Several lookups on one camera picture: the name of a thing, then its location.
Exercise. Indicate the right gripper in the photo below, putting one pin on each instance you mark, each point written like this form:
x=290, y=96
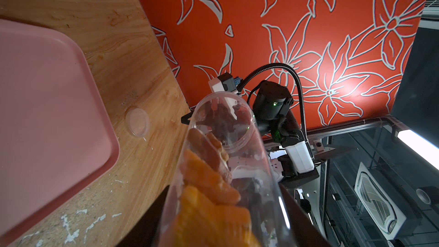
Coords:
x=229, y=119

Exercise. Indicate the clear cookie jar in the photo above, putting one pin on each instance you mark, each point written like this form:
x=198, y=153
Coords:
x=202, y=210

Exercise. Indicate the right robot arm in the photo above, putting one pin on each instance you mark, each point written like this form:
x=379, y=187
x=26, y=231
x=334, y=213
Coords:
x=251, y=141

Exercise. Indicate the pink plastic tray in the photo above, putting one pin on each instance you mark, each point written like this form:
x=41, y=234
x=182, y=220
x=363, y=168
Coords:
x=56, y=135

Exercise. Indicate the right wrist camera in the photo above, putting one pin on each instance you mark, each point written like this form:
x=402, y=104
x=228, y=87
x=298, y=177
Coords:
x=225, y=82

